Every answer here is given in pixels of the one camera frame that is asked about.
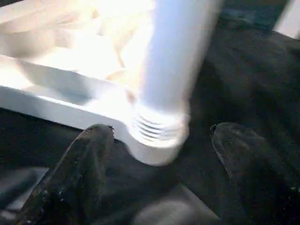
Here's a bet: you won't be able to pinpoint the white sheet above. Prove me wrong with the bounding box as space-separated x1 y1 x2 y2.
273 0 300 41

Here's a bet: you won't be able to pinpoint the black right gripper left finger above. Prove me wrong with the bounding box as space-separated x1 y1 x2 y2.
13 124 115 225

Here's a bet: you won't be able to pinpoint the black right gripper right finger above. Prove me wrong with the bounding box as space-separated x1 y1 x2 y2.
210 122 300 225

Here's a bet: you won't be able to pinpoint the black mat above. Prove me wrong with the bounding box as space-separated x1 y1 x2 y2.
0 0 300 225

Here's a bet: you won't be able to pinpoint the white plastic table top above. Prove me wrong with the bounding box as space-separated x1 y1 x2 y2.
0 0 190 167

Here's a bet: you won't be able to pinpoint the white plastic table leg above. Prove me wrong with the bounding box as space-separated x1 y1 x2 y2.
130 0 226 144

